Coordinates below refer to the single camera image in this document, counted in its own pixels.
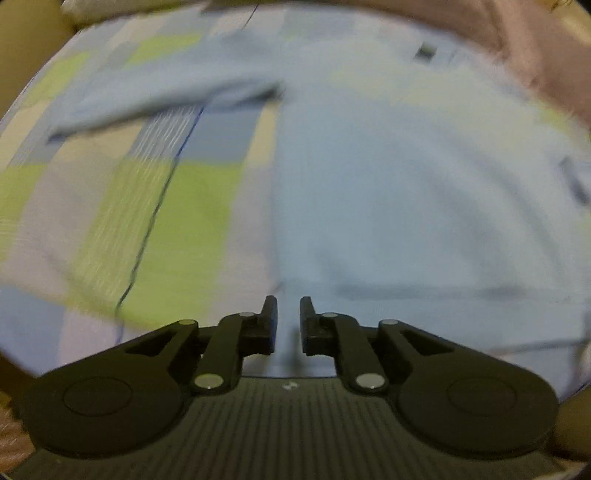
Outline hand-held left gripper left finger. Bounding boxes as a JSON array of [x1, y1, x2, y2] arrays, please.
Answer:
[[124, 295, 280, 396]]

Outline purple velvet pillow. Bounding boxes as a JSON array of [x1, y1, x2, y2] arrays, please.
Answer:
[[462, 0, 591, 134]]

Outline light blue shirt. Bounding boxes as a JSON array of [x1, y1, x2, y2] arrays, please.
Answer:
[[46, 28, 591, 398]]

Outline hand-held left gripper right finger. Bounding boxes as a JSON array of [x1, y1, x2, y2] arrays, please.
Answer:
[[299, 295, 459, 396]]

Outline checked bed sheet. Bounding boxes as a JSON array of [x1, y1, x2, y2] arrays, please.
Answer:
[[0, 0, 591, 379]]

